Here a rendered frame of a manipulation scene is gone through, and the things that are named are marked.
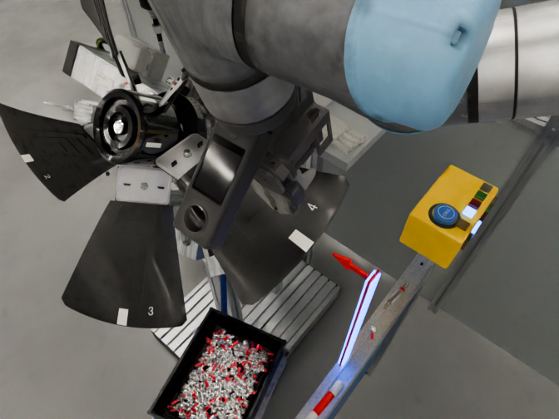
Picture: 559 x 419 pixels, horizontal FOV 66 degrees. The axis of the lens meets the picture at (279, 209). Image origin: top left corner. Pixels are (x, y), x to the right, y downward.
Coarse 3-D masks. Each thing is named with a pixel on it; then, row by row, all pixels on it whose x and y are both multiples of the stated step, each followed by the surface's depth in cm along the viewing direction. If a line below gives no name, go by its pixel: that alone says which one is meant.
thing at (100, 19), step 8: (80, 0) 84; (88, 0) 79; (96, 0) 71; (88, 8) 82; (96, 8) 72; (104, 8) 68; (88, 16) 85; (96, 16) 77; (104, 16) 69; (96, 24) 82; (104, 24) 70; (104, 32) 74; (112, 40) 69; (112, 48) 71; (112, 56) 71; (120, 64) 73; (120, 72) 77
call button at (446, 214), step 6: (444, 204) 75; (438, 210) 74; (444, 210) 74; (450, 210) 74; (456, 210) 74; (438, 216) 74; (444, 216) 74; (450, 216) 74; (456, 216) 74; (438, 222) 74; (444, 222) 73; (450, 222) 73
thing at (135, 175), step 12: (120, 168) 72; (132, 168) 73; (144, 168) 73; (156, 168) 74; (120, 180) 72; (132, 180) 73; (144, 180) 74; (156, 180) 74; (168, 180) 75; (120, 192) 73; (132, 192) 73; (144, 192) 74; (156, 192) 75; (168, 192) 75; (156, 204) 75
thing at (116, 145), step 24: (120, 96) 66; (144, 96) 66; (96, 120) 69; (120, 120) 67; (144, 120) 64; (168, 120) 68; (192, 120) 73; (96, 144) 69; (120, 144) 67; (144, 144) 65; (168, 144) 69
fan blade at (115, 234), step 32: (96, 224) 73; (128, 224) 74; (160, 224) 75; (96, 256) 74; (128, 256) 75; (160, 256) 76; (96, 288) 76; (128, 288) 76; (160, 288) 77; (128, 320) 77; (160, 320) 78
